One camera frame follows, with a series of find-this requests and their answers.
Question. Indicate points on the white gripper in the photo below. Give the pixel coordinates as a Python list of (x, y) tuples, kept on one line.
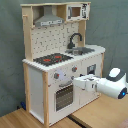
[(87, 82)]

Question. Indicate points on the white oven door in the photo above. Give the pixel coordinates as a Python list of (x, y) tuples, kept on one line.
[(64, 98)]

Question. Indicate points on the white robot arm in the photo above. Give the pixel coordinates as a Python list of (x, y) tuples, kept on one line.
[(114, 85)]

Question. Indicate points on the wooden toy kitchen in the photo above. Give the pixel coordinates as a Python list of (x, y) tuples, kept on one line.
[(40, 84)]

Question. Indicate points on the white cabinet door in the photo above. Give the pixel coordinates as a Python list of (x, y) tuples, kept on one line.
[(87, 97)]

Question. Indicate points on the red right stove knob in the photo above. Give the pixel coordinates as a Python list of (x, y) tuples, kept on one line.
[(74, 69)]

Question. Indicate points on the red stove knob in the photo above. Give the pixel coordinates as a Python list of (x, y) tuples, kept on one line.
[(56, 75), (74, 69)]

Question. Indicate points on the grey toy sink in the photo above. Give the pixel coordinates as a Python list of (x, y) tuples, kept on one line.
[(79, 51)]

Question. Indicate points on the red left stove knob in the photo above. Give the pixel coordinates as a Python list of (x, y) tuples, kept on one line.
[(56, 75)]

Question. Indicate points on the black toy faucet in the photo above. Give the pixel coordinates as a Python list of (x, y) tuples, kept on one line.
[(73, 40)]

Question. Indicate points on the black toy stovetop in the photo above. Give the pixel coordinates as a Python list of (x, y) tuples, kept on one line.
[(52, 59)]

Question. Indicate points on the toy microwave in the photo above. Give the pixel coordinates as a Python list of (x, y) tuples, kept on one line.
[(78, 11)]

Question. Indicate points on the grey range hood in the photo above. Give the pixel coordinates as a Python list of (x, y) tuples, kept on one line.
[(48, 18)]

